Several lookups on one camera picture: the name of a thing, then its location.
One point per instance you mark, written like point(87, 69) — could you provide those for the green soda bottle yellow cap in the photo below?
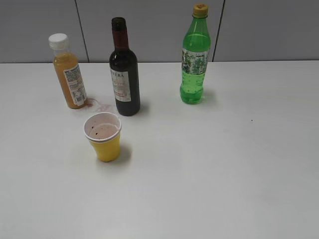
point(195, 53)

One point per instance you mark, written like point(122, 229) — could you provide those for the dark red wine bottle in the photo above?
point(124, 71)

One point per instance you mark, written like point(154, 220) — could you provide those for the orange juice bottle white cap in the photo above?
point(68, 71)

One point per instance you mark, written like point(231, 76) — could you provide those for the yellow paper cup white inside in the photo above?
point(103, 131)

